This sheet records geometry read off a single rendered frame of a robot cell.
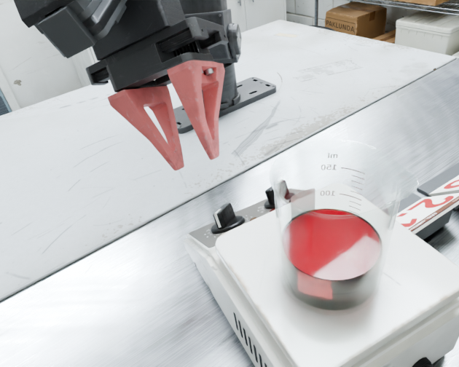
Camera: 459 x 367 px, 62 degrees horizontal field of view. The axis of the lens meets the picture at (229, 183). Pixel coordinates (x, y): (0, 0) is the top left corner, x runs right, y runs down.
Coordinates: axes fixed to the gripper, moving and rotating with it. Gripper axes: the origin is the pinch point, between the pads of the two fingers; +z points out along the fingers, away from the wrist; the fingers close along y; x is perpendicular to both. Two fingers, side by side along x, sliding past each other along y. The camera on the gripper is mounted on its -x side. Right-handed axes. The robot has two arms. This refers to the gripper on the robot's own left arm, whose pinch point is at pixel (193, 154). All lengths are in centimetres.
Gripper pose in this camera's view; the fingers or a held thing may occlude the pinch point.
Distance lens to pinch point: 32.2
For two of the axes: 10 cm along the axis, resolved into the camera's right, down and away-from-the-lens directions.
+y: 8.9, -2.4, -4.0
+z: 3.2, 9.4, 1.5
